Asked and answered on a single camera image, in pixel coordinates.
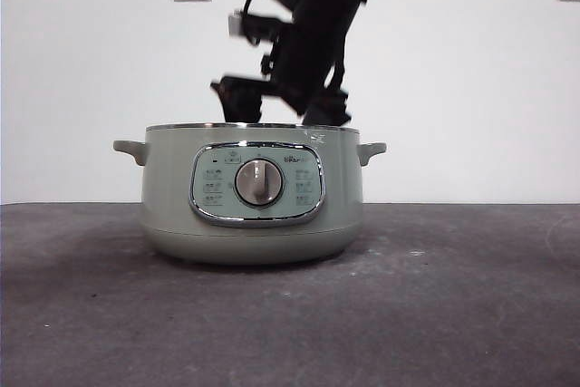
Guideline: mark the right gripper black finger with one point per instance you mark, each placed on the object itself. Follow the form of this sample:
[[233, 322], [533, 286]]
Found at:
[[240, 99], [328, 113]]

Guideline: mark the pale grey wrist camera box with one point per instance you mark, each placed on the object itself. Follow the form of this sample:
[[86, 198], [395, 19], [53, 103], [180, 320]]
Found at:
[[236, 23]]

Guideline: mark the pale green electric pot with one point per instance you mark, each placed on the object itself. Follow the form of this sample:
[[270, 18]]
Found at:
[[172, 187]]

